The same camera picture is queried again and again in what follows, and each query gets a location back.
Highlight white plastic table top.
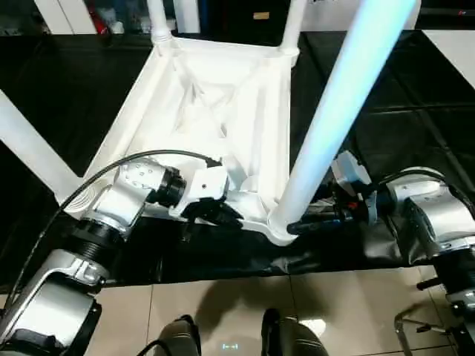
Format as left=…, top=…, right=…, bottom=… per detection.
left=61, top=33, right=301, bottom=247

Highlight white plastic table leg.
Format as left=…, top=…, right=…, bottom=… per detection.
left=278, top=0, right=309, bottom=54
left=0, top=89, right=84, bottom=205
left=146, top=0, right=177, bottom=47
left=267, top=0, right=420, bottom=237

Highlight black work mat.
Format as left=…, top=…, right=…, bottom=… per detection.
left=0, top=28, right=475, bottom=291

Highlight dark right robot foot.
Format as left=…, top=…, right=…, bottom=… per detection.
left=261, top=309, right=331, bottom=356

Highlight white flat sheet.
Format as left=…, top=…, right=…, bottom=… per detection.
left=423, top=28, right=475, bottom=82

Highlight black cabinet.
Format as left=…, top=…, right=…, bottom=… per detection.
left=199, top=0, right=292, bottom=38

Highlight small bottles on shelf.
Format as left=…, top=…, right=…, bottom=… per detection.
left=85, top=0, right=153, bottom=35

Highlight white cabinet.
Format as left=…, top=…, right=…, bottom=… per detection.
left=36, top=0, right=201, bottom=35

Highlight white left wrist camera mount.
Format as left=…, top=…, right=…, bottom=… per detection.
left=169, top=165, right=229, bottom=220

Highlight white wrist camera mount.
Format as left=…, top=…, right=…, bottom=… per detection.
left=169, top=165, right=229, bottom=220
left=330, top=151, right=370, bottom=200

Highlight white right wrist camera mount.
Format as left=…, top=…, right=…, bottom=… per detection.
left=330, top=151, right=370, bottom=200

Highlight chrome tube frame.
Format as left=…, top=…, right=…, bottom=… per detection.
left=395, top=310, right=475, bottom=356

